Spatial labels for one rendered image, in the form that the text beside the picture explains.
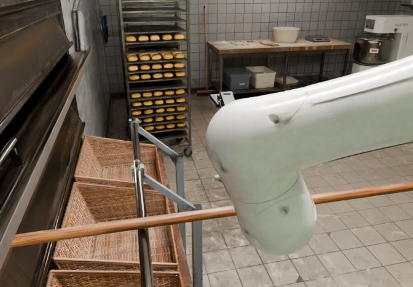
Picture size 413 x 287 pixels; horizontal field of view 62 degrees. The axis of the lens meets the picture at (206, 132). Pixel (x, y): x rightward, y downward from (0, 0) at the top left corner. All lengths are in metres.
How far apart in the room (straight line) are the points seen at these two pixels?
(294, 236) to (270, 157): 0.13
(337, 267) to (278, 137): 2.34
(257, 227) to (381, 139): 0.18
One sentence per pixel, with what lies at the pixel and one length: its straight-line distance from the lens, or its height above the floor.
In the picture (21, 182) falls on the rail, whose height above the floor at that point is 1.44.
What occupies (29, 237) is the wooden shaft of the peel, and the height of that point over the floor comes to 1.21.
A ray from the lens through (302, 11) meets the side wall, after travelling 6.49.
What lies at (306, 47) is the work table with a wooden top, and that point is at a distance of 5.65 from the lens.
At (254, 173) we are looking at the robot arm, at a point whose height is 1.59.
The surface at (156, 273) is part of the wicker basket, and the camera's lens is 1.46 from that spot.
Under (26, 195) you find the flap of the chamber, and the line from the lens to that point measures 0.77.
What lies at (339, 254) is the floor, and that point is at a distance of 2.80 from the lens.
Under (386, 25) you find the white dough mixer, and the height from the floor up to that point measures 1.20.
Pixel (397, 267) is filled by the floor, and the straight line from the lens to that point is 2.86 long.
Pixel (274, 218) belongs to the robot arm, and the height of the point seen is 1.52.
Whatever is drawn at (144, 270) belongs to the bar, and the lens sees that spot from 0.88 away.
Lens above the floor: 1.79
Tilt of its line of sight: 23 degrees down
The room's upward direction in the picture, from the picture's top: straight up
